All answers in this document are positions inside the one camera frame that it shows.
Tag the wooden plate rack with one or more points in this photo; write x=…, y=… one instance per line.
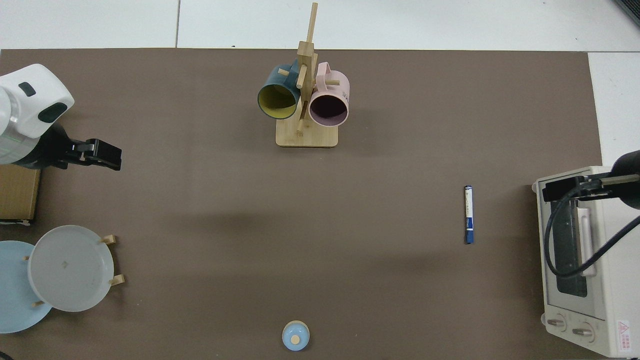
x=109, y=239

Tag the wooden cup stand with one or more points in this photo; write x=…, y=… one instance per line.
x=306, y=137

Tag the pale toaster oven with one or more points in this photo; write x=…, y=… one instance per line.
x=612, y=300

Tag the brown table cloth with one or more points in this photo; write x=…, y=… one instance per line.
x=350, y=225

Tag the dark grey flat device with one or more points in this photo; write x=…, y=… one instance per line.
x=631, y=10

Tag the blue and white marker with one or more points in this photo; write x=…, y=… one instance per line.
x=468, y=215

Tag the pink cup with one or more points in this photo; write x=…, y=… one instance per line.
x=334, y=87

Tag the dark teal cup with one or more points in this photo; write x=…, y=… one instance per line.
x=275, y=82

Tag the grey plate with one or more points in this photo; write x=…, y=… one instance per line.
x=70, y=270

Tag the light blue plate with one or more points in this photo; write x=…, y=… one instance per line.
x=12, y=290

